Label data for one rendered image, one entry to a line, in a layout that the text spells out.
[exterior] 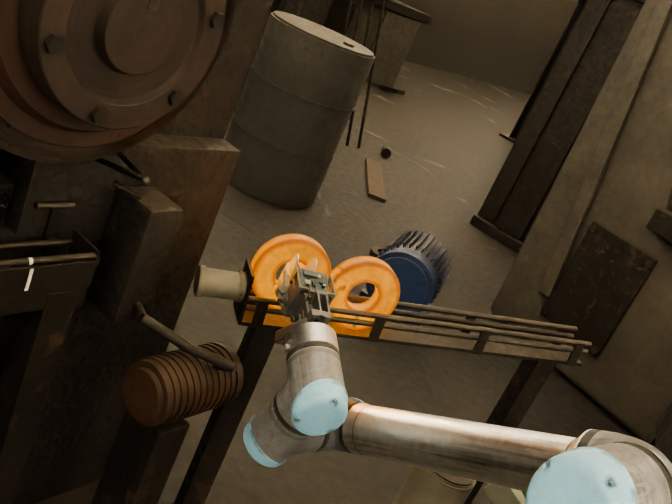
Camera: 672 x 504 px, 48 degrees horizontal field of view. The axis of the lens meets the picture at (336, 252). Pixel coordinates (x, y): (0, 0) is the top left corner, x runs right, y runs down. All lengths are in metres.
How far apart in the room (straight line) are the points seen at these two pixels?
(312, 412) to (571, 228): 2.50
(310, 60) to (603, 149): 1.42
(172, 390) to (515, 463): 0.62
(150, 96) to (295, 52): 2.70
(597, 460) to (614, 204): 2.65
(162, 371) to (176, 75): 0.56
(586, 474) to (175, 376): 0.79
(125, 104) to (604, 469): 0.75
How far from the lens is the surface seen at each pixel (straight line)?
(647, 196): 3.42
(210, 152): 1.49
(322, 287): 1.32
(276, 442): 1.26
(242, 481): 2.08
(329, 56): 3.75
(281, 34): 3.82
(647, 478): 0.94
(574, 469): 0.89
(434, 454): 1.20
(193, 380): 1.43
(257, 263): 1.42
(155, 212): 1.32
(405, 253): 3.08
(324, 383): 1.18
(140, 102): 1.08
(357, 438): 1.30
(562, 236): 3.56
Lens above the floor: 1.31
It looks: 21 degrees down
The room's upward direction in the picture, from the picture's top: 24 degrees clockwise
